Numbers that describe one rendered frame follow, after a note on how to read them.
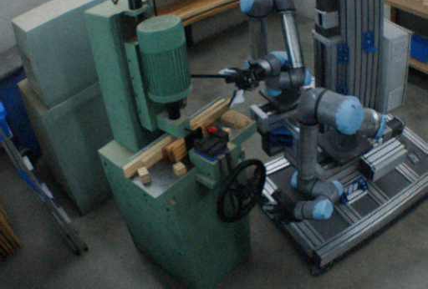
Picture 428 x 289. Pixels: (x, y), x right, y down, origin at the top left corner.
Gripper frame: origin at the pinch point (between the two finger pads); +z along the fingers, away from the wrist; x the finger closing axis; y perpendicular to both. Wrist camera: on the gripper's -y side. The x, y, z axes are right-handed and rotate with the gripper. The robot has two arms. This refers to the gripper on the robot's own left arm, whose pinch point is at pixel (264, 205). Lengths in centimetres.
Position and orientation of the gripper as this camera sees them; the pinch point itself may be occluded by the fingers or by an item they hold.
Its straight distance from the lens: 182.6
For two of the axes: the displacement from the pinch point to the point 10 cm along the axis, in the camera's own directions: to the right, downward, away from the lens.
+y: 4.6, 8.6, 2.1
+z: -5.7, 1.0, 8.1
